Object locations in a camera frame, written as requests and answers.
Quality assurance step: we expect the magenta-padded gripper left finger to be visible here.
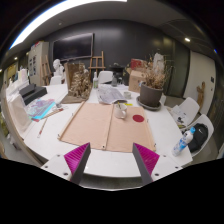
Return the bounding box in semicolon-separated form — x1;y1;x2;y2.
40;142;92;185

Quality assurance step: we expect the dried plant in grey pot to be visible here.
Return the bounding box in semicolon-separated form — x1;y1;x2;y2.
138;54;171;108

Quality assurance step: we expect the tan wooden drawing board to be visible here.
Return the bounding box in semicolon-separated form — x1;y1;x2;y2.
57;100;157;154

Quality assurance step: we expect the wooden easel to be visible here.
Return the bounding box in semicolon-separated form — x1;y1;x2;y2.
88;50;107;76

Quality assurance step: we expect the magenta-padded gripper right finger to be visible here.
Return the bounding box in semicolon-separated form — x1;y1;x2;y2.
132;142;184;186

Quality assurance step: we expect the red box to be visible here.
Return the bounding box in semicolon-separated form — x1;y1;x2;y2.
129;58;146;71

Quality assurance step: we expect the white cabinet with pictures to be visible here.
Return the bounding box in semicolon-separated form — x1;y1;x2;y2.
27;41;50;87

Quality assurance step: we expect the colourful painted sheet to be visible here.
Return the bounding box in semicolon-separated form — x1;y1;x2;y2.
26;98;57;121

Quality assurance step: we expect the wooden paintbrush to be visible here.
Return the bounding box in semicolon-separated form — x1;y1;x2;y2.
37;117;49;138

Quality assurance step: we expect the black flat box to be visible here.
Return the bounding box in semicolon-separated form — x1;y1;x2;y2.
18;83;48;106

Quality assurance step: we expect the black wall screen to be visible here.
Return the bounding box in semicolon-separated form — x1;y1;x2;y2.
52;32;95;62

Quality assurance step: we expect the white ceramic mug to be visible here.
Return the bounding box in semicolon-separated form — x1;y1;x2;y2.
113;102;128;120

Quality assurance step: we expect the brown relief sculpture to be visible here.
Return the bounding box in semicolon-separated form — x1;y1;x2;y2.
60;62;93;104

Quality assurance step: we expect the white blue-capped drink bottle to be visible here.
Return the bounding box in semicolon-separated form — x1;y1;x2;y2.
171;126;197;157

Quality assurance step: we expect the grey jug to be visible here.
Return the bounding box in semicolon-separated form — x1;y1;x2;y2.
111;74;119;88

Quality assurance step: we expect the wooden figure sculpture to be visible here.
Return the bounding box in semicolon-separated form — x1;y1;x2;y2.
195;81;207;111

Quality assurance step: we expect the white green-labelled spray bottle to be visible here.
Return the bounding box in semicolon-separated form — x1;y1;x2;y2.
92;71;100;90

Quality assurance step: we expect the flat round red coaster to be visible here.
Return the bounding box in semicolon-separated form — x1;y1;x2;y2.
132;114;145;123

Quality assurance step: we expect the black backpack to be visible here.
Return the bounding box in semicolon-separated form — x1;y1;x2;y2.
186;123;209;153

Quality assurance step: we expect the white plastic chair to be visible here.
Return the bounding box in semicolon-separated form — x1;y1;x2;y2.
97;70;114;85
169;96;200;128

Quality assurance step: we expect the grey pot saucer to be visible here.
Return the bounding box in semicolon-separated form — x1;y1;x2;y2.
135;95;163;112

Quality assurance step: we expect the long ceiling light strip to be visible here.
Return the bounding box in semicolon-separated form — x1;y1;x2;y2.
9;0;128;50

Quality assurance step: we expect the printed newspaper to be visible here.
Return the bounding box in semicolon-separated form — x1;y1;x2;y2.
96;83;128;105

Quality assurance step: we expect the white blank canvas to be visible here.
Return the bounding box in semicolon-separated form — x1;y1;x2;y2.
7;93;33;134

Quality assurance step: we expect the tall white plaster statue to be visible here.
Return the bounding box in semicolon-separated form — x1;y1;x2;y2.
152;52;166;73

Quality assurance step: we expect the stack of papers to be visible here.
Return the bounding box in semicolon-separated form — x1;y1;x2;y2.
171;105;189;128

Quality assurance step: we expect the white plaster bust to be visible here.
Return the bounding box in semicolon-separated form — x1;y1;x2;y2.
52;58;65;79

